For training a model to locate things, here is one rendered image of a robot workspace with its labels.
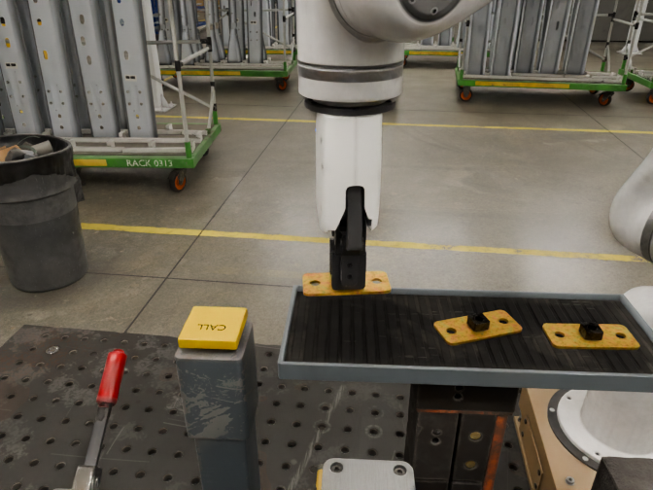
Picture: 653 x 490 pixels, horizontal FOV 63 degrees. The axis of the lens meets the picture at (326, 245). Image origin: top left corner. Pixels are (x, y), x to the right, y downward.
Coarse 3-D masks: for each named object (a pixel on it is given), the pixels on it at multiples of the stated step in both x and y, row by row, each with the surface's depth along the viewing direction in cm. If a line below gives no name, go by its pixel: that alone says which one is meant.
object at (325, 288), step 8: (328, 272) 54; (368, 272) 54; (376, 272) 54; (384, 272) 54; (304, 280) 52; (312, 280) 52; (320, 280) 52; (328, 280) 52; (368, 280) 52; (376, 280) 53; (384, 280) 52; (304, 288) 51; (312, 288) 51; (320, 288) 51; (328, 288) 51; (368, 288) 51; (376, 288) 51; (384, 288) 51; (312, 296) 50
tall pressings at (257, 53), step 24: (192, 0) 715; (216, 0) 734; (240, 0) 727; (168, 24) 721; (192, 24) 722; (240, 24) 737; (168, 48) 718; (192, 48) 731; (216, 48) 735; (240, 48) 749; (264, 48) 754
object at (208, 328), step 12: (192, 312) 57; (204, 312) 57; (216, 312) 57; (228, 312) 57; (240, 312) 57; (192, 324) 56; (204, 324) 56; (216, 324) 56; (228, 324) 56; (240, 324) 56; (180, 336) 54; (192, 336) 54; (204, 336) 54; (216, 336) 54; (228, 336) 54; (240, 336) 55; (204, 348) 54; (216, 348) 54; (228, 348) 54
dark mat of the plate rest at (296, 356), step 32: (320, 320) 56; (352, 320) 56; (384, 320) 56; (416, 320) 56; (544, 320) 56; (576, 320) 56; (608, 320) 56; (288, 352) 51; (320, 352) 51; (352, 352) 51; (384, 352) 51; (416, 352) 51; (448, 352) 51; (480, 352) 51; (512, 352) 51; (544, 352) 51; (576, 352) 51; (608, 352) 51; (640, 352) 51
